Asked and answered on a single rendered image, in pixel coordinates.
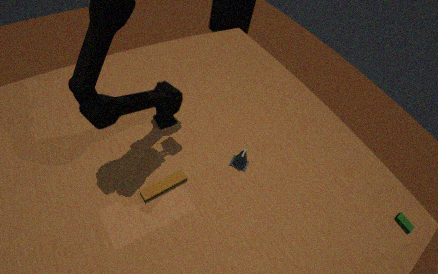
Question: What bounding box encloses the green rectangular block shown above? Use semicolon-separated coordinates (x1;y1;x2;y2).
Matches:
394;212;415;234

